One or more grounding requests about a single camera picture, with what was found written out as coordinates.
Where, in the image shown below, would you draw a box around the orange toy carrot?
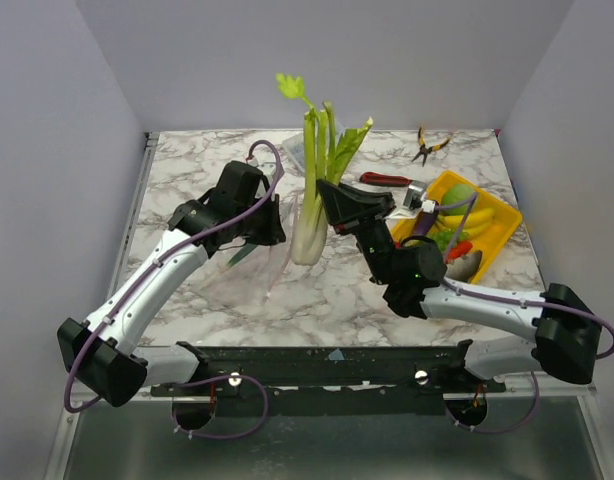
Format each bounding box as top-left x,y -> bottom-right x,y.
445,241 -> 473,262

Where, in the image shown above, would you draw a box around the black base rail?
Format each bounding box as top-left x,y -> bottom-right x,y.
151,341 -> 483,417

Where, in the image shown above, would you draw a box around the clear plastic organizer box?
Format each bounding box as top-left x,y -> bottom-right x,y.
282,112 -> 367,183

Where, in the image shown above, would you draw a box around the toy celery stalk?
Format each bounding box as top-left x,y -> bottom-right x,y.
275,73 -> 373,266

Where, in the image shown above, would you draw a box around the clear zip top bag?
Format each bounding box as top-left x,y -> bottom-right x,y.
201,194 -> 301,308

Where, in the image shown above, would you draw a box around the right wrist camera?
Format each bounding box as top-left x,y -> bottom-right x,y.
403,180 -> 429,210

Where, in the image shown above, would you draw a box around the yellow toy banana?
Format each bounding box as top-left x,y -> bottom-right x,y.
435,207 -> 496,239

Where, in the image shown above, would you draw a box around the yellow black pliers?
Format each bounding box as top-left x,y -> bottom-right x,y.
412,126 -> 452,166

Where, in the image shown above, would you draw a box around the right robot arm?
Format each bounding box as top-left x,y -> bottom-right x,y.
316,180 -> 602,392

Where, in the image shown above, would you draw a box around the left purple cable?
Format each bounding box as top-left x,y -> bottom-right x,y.
62,141 -> 283,441

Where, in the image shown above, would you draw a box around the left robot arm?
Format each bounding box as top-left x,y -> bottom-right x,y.
57,161 -> 285,407

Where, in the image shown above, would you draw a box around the green toy scallion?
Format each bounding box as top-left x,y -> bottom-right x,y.
226,243 -> 257,268

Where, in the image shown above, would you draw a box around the red black utility knife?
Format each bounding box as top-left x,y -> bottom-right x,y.
359,172 -> 412,188

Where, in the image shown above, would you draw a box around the yellow plastic tray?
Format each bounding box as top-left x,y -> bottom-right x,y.
391,171 -> 522,283

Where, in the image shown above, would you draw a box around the purple toy eggplant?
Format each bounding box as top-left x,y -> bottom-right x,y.
411,211 -> 438,236

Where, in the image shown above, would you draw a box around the green toy cabbage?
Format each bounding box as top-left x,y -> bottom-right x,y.
440,183 -> 477,215

